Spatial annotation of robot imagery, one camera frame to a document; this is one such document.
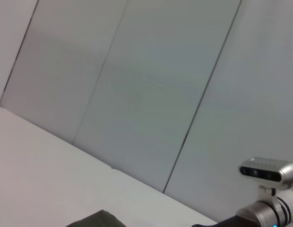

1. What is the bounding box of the dark green t-shirt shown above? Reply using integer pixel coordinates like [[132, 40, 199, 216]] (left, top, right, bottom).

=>
[[65, 209, 127, 227]]

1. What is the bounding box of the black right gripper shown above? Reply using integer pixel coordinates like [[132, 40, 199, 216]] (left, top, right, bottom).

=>
[[191, 214, 256, 227]]

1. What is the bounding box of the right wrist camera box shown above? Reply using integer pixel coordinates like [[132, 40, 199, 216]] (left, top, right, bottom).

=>
[[238, 156, 293, 204]]

